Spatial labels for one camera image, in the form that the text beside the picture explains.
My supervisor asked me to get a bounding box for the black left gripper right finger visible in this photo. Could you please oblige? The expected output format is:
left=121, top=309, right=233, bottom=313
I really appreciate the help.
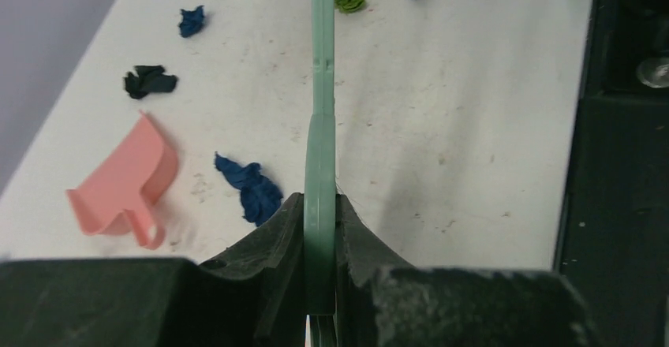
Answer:
left=335, top=195, right=601, bottom=346

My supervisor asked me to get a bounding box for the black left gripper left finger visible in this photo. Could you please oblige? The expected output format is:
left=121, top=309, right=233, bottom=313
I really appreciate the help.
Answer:
left=1, top=193, right=306, bottom=346

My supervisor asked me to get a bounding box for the dark blue paper scrap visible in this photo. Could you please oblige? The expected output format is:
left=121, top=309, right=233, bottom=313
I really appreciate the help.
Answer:
left=214, top=152, right=283, bottom=227

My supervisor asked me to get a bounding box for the green hand brush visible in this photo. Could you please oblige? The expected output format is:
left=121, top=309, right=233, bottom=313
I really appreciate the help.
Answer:
left=303, top=0, right=337, bottom=346

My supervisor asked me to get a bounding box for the pink plastic dustpan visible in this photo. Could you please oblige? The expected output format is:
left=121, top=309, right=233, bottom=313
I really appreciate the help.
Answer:
left=65, top=112, right=179, bottom=250

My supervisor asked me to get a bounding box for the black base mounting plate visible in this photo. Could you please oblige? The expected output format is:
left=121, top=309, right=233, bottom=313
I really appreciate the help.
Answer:
left=554, top=0, right=668, bottom=346

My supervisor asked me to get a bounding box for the black paper scrap top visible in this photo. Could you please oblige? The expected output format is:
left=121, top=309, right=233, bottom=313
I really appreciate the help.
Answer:
left=124, top=65, right=179, bottom=100

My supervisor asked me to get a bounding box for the small dark blue scrap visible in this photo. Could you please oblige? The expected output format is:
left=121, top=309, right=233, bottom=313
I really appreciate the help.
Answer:
left=178, top=5, right=205, bottom=39

